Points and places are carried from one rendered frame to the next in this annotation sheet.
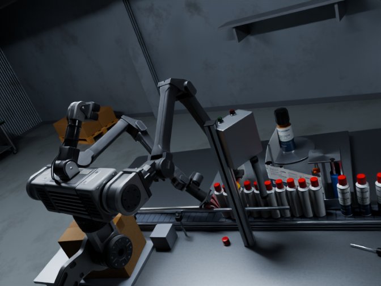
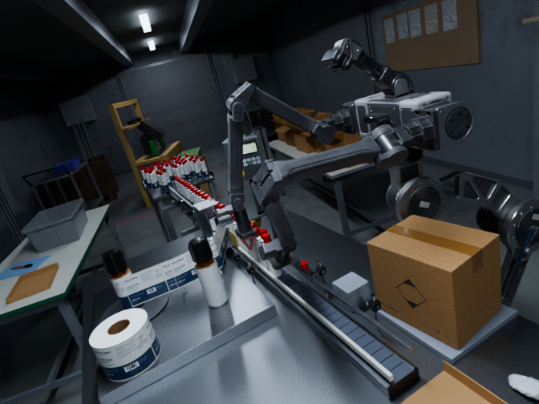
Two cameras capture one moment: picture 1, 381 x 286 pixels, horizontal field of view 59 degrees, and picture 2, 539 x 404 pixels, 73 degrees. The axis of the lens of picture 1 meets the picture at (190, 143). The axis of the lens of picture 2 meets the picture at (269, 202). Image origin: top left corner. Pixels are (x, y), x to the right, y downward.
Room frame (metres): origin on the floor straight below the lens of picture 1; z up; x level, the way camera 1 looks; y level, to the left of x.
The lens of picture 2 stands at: (2.52, 0.87, 1.73)
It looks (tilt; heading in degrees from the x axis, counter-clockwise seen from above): 20 degrees down; 219
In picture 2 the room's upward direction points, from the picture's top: 15 degrees counter-clockwise
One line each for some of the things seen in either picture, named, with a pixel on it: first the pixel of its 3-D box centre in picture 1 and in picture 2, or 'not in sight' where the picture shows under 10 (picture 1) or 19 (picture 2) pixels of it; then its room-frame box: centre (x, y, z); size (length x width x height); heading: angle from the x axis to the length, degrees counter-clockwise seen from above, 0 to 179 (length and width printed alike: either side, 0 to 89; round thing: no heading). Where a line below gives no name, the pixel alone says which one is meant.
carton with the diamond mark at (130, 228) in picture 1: (104, 242); (432, 275); (1.47, 0.60, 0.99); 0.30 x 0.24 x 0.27; 67
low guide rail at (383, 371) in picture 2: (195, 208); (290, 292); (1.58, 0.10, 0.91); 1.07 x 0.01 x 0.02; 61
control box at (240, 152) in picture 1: (236, 138); (247, 156); (1.28, -0.19, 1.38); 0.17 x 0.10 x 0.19; 116
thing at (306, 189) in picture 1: (305, 197); not in sight; (1.25, -0.41, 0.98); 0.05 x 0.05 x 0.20
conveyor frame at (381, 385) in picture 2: (245, 219); (269, 271); (1.40, -0.13, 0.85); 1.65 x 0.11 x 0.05; 61
